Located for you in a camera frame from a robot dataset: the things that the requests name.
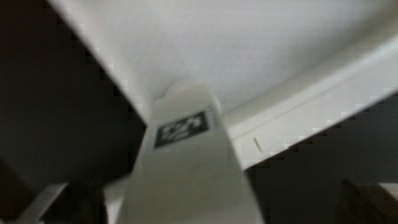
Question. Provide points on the white desk leg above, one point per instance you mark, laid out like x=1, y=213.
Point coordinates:
x=189, y=188

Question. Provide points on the white front guide rail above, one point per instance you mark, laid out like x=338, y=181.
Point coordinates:
x=319, y=114

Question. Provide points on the white desk top tray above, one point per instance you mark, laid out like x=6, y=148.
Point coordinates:
x=242, y=44

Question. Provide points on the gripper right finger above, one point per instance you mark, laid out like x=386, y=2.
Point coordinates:
x=369, y=203

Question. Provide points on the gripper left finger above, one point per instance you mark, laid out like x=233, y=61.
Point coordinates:
x=68, y=204

